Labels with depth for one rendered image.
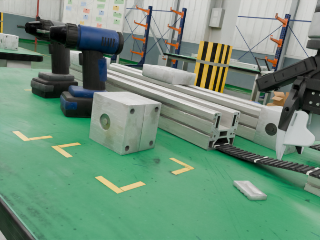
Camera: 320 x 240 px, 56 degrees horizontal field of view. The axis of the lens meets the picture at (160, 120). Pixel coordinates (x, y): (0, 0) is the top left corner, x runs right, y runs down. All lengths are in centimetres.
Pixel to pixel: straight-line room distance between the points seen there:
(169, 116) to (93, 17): 587
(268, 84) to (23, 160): 45
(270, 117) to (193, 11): 988
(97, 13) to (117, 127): 598
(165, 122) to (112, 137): 21
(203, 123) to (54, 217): 39
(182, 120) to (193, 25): 983
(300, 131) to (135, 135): 29
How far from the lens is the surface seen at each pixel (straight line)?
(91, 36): 74
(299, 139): 55
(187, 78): 103
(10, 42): 230
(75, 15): 680
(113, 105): 55
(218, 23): 404
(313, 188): 59
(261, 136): 80
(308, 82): 56
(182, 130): 70
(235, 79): 940
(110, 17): 631
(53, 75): 93
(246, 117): 82
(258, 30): 923
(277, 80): 59
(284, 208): 50
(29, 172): 47
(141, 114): 55
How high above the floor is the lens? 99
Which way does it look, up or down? 14 degrees down
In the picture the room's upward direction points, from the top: 10 degrees clockwise
